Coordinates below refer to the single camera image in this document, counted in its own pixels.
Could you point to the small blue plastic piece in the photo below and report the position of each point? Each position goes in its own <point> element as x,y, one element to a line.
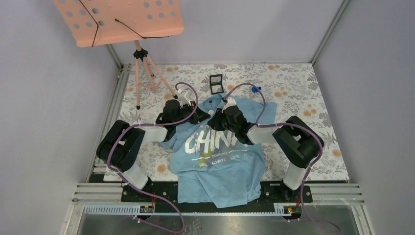
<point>256,89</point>

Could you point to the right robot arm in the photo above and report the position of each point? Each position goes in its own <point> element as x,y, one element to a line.
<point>298,141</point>

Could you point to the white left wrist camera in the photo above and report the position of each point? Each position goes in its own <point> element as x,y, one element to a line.
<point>184,96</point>

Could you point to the light blue printed t-shirt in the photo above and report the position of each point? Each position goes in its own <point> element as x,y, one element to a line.
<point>214,157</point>

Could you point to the pink music stand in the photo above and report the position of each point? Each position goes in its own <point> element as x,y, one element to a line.
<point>103,22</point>

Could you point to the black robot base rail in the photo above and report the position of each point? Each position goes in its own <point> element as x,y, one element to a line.
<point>191,191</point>

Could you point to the black square brooch box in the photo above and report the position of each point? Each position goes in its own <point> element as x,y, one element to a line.
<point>216,84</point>

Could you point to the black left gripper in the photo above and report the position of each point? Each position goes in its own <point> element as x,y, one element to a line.
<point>199,116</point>

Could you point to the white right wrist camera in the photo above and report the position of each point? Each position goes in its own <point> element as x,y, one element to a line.
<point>229,103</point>

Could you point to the floral patterned table mat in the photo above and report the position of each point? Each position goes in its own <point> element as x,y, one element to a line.
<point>293,87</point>

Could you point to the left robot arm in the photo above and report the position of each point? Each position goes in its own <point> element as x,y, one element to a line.
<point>120,146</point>

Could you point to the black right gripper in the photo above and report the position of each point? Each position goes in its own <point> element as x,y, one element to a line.
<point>215,122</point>

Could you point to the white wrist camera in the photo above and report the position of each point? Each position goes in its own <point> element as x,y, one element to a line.
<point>184,96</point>
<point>229,103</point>

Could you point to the slotted white cable duct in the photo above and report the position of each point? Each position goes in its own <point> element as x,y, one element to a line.
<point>193,209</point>

